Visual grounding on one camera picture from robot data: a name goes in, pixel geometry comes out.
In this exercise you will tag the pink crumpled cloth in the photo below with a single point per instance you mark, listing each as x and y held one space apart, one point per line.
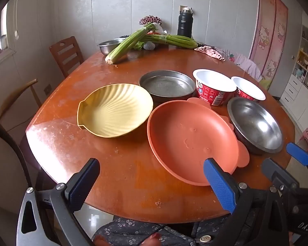
211 52

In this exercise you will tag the pink clothing on chair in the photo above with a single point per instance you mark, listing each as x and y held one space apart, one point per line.
246 65

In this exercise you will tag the pink cartoon cat curtain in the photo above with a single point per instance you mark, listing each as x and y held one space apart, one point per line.
267 35

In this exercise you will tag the orange plastic plate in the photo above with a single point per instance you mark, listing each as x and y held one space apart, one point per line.
190 138

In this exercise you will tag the steel basin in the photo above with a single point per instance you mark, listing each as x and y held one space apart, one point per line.
107 46

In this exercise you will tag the black thermos bottle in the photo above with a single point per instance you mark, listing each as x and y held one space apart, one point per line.
184 25

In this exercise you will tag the large red noodle cup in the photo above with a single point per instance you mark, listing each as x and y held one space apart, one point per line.
210 94

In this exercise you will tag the round steel bowl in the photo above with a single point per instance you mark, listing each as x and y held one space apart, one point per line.
256 125

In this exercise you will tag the yellow shell-shaped plate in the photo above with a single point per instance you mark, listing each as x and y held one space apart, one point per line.
115 110

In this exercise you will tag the wall outlet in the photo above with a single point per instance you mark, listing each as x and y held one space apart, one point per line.
47 89

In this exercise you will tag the steel pan plate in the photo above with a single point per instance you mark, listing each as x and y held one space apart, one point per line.
166 84

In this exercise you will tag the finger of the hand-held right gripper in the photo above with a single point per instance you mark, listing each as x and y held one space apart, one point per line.
299 154
277 173

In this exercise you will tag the fruit in foam net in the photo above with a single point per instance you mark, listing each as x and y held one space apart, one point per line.
149 46

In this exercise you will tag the white shelf cabinet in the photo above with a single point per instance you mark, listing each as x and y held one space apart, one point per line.
302 82

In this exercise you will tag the person's floral clothing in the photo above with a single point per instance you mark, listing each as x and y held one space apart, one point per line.
133 232

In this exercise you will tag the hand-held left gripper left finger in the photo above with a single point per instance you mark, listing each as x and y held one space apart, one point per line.
85 182

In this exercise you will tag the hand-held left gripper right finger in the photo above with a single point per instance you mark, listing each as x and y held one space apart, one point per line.
219 182

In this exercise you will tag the slatted wooden chair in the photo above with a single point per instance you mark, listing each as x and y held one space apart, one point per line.
66 56

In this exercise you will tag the dried flower bunch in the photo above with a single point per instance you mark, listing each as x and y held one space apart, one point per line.
150 20

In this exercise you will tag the clear plastic bag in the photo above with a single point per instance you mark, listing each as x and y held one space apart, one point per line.
162 30

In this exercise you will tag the thick celery bunch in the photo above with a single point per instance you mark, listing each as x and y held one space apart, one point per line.
123 47

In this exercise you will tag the small red noodle cup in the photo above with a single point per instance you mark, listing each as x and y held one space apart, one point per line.
247 87

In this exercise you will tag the long thin celery bunch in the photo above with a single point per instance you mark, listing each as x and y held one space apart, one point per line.
174 40

